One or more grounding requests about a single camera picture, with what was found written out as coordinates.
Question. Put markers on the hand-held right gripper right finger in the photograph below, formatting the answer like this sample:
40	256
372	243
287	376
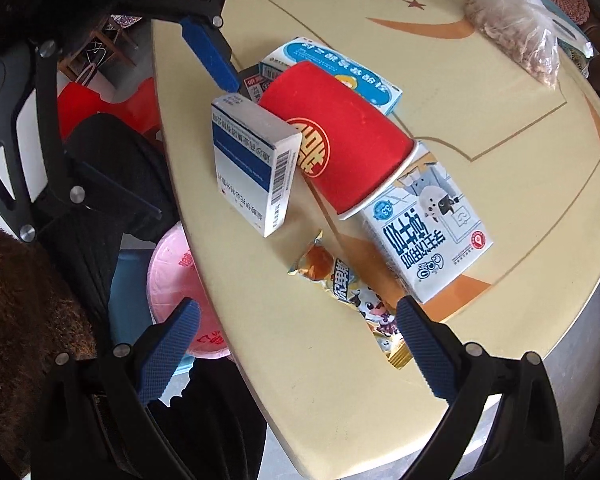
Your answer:
425	350

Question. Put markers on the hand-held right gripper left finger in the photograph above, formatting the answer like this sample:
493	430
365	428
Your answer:
167	355

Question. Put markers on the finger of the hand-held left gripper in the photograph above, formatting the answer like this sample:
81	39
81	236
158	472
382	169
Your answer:
210	55
115	190

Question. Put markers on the black cardboard box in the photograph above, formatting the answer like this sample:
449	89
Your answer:
248	79

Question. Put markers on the light blue trash bin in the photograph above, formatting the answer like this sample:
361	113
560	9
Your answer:
130	300

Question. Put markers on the pink bin bag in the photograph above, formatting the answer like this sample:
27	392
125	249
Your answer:
175	270

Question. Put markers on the white milk carton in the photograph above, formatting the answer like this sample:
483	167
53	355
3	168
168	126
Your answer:
430	240

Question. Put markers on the white blue medicine box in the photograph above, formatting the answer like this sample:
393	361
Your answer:
245	160

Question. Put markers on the person's left leg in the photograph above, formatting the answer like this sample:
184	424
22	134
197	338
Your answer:
125	155

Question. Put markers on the person's leg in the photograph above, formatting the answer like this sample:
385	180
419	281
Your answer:
125	155
215	420

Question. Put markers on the person's right leg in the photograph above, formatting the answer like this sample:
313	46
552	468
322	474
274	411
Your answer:
215	420

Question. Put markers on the red plastic stool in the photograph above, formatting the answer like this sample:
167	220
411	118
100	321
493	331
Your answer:
80	105

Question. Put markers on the wooden stool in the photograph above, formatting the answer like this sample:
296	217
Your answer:
115	35

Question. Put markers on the light blue flat box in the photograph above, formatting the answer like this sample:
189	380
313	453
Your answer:
330	57

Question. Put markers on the yellow snack wrapper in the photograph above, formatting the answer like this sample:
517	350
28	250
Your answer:
330	275

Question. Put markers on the beige round table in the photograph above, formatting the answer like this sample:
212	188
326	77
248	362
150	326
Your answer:
555	370

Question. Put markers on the brown fuzzy garment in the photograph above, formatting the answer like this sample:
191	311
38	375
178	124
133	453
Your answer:
15	300

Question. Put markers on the red paper cup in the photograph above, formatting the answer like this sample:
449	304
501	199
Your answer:
340	130

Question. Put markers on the clear bag of nuts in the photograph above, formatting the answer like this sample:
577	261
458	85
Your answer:
515	30

